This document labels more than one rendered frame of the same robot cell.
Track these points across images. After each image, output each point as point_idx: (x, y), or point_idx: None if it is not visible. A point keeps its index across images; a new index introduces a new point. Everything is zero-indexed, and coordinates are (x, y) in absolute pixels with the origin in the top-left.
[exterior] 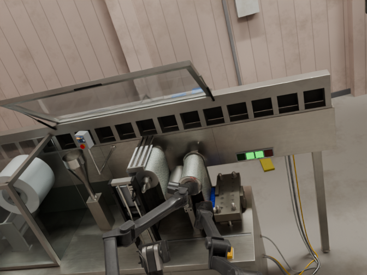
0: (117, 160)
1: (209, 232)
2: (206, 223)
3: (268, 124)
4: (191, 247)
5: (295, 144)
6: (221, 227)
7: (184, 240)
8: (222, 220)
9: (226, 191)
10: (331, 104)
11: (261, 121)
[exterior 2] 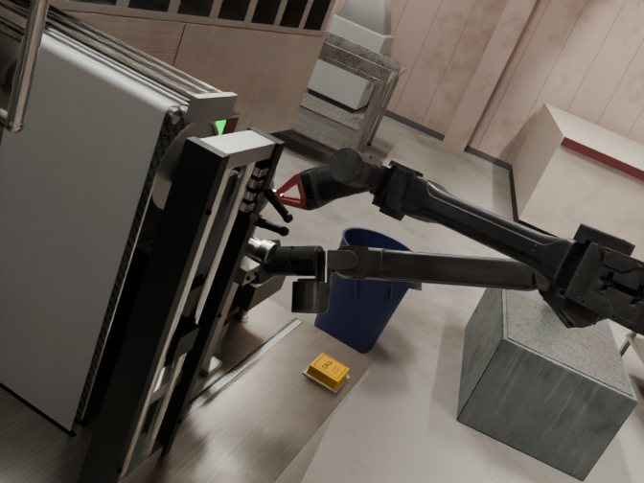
0: None
1: (499, 263)
2: (445, 256)
3: (260, 49)
4: (247, 402)
5: (263, 111)
6: (234, 332)
7: (205, 398)
8: (257, 303)
9: None
10: (324, 30)
11: (256, 37)
